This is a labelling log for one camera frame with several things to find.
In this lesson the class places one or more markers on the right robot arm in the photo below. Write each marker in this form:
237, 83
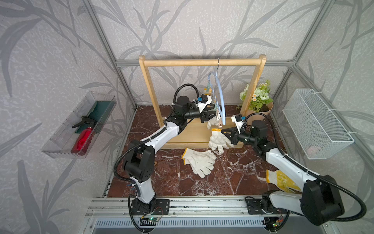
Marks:
319, 200

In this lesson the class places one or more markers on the potted white flower plant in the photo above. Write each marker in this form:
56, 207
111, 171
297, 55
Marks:
261, 102

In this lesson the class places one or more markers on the white wire mesh basket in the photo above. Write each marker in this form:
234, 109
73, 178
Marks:
316, 127

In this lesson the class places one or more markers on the aluminium front rail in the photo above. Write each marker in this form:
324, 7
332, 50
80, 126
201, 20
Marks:
215, 214

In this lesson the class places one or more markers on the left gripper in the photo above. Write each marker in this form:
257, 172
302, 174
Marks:
204, 117

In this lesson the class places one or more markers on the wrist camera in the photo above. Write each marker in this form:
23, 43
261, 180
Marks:
240, 122
203, 101

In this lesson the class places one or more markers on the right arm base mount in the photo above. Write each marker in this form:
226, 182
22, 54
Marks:
260, 206

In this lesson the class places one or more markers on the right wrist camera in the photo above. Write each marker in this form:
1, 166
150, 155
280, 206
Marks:
240, 122

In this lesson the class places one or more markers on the blue wavy clip hanger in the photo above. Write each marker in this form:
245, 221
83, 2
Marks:
215, 91

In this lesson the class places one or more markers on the clear plastic wall tray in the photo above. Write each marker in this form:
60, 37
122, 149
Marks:
60, 144

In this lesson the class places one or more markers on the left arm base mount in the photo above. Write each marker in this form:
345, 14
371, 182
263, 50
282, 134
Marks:
157, 206

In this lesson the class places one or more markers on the yellow rubber-coated glove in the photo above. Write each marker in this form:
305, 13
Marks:
282, 181

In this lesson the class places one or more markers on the red spray bottle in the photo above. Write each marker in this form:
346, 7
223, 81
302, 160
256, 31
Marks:
82, 144

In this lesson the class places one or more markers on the wooden clothes rack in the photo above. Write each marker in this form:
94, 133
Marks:
196, 134

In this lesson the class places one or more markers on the white glove with yellow cuff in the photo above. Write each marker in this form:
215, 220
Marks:
202, 163

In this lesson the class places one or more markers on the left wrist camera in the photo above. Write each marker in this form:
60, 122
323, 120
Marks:
203, 101

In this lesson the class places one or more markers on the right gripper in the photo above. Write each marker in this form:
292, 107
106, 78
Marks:
233, 137

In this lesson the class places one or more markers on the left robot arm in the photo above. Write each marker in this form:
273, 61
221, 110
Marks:
136, 165

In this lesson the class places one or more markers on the green cloth in tray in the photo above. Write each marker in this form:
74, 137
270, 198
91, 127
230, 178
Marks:
95, 113

